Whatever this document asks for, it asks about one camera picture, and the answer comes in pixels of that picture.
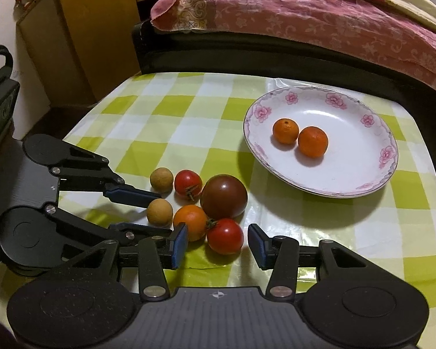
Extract tan longan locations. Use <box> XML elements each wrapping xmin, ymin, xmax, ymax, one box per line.
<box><xmin>146</xmin><ymin>199</ymin><xmax>173</xmax><ymax>227</ymax></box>
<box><xmin>149</xmin><ymin>167</ymin><xmax>174</xmax><ymax>194</ymax></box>

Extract red cherry tomato front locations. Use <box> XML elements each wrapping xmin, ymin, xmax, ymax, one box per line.
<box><xmin>206</xmin><ymin>218</ymin><xmax>244</xmax><ymax>255</ymax></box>

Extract red cherry tomato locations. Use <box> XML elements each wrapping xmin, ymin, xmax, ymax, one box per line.
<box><xmin>206</xmin><ymin>218</ymin><xmax>244</xmax><ymax>255</ymax></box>
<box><xmin>174</xmin><ymin>169</ymin><xmax>203</xmax><ymax>202</ymax></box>

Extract red cherry tomato back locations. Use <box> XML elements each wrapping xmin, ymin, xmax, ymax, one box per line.
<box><xmin>174</xmin><ymin>169</ymin><xmax>203</xmax><ymax>202</ymax></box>

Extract dark brown large tomato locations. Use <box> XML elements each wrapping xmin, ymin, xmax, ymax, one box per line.
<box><xmin>200</xmin><ymin>174</ymin><xmax>248</xmax><ymax>220</ymax></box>

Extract larger orange mandarin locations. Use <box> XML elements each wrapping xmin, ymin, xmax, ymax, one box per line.
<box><xmin>298</xmin><ymin>126</ymin><xmax>328</xmax><ymax>159</ymax></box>

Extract small orange mandarin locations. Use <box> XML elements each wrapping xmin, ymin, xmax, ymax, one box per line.
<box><xmin>272</xmin><ymin>118</ymin><xmax>299</xmax><ymax>145</ymax></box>

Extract white floral plate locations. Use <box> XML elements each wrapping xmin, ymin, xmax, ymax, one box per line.
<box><xmin>243</xmin><ymin>86</ymin><xmax>399</xmax><ymax>199</ymax></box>

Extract brown wooden cabinet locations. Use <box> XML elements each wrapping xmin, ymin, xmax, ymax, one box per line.
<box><xmin>16</xmin><ymin>0</ymin><xmax>154</xmax><ymax>107</ymax></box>

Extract pink floral bedsheet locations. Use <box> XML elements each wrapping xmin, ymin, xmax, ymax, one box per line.
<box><xmin>151</xmin><ymin>0</ymin><xmax>436</xmax><ymax>90</ymax></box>

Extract dark bed frame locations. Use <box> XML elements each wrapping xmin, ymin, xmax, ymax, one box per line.
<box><xmin>131</xmin><ymin>21</ymin><xmax>436</xmax><ymax>167</ymax></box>

